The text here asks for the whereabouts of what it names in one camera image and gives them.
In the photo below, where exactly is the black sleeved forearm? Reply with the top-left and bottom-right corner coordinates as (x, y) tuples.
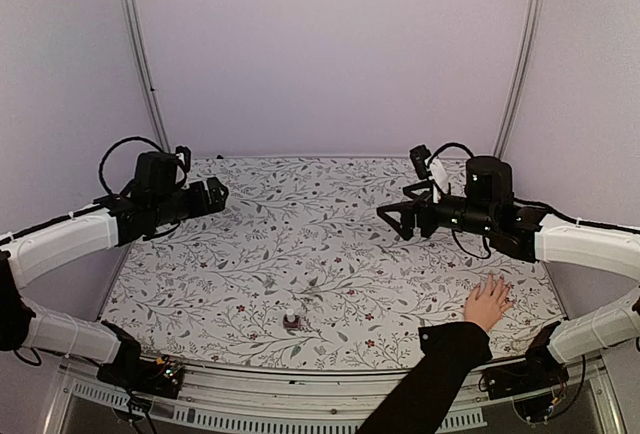
(358, 322), (492, 434)

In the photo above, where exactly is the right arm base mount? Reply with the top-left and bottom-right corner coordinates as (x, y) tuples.
(478, 321), (569, 400)

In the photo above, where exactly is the left aluminium frame post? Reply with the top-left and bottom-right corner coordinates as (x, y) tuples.
(121, 0), (171, 150)

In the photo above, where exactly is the right aluminium frame post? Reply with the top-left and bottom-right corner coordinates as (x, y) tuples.
(493, 0), (544, 158)

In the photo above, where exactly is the white nail polish cap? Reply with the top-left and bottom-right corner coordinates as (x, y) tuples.
(285, 309), (296, 322)

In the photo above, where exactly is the red nail polish bottle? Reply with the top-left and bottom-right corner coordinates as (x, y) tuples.
(283, 315), (301, 331)

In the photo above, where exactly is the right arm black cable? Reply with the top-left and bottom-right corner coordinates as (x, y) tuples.
(429, 142), (475, 163)

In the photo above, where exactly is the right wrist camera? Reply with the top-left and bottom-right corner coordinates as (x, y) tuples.
(409, 144), (431, 180)

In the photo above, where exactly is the floral patterned table mat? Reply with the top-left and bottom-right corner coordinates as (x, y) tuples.
(102, 158), (564, 371)

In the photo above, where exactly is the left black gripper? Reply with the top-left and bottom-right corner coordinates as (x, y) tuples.
(152, 175), (229, 227)

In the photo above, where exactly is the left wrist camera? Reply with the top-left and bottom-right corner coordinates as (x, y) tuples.
(175, 145), (192, 173)

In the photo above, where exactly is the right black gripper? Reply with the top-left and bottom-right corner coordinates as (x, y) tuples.
(377, 182), (496, 241)

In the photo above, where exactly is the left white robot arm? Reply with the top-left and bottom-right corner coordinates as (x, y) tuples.
(1, 148), (229, 388)

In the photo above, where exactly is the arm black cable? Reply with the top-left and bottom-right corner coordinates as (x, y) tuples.
(98, 136), (166, 198)
(429, 142), (475, 163)

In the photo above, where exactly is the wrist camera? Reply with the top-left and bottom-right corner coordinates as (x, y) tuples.
(175, 145), (192, 173)
(409, 144), (431, 180)

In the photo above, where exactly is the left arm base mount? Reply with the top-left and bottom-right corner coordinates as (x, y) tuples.
(97, 321), (184, 399)

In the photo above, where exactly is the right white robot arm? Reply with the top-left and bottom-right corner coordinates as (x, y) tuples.
(377, 147), (639, 390)

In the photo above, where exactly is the front aluminium rail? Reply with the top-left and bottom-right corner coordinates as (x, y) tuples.
(40, 356), (626, 433)

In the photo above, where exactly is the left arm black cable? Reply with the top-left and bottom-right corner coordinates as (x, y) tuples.
(98, 136), (166, 198)

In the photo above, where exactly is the aluminium frame post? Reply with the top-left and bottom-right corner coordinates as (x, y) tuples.
(493, 0), (544, 158)
(121, 0), (171, 150)

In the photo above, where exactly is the person's bare hand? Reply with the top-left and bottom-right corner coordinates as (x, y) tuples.
(464, 274), (514, 333)

